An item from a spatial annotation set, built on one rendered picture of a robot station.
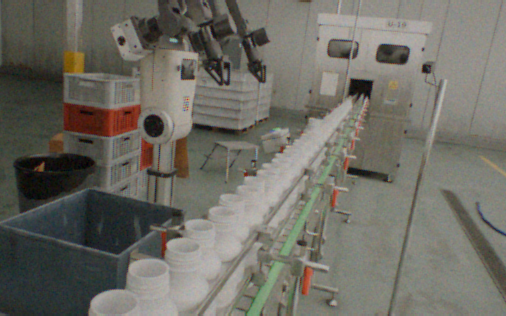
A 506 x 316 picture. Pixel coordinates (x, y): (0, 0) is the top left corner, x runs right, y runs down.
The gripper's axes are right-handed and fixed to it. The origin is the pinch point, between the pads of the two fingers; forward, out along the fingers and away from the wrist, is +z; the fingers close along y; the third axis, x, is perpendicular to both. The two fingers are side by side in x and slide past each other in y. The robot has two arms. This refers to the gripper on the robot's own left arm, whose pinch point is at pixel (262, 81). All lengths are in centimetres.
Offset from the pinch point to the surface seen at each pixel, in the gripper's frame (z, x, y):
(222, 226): 31, -13, -136
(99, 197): 23, 42, -82
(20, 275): 32, 46, -112
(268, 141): 25.6, -0.2, -34.0
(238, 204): 30, -13, -129
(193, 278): 33, -12, -146
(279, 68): -125, 110, 948
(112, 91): -47, 128, 98
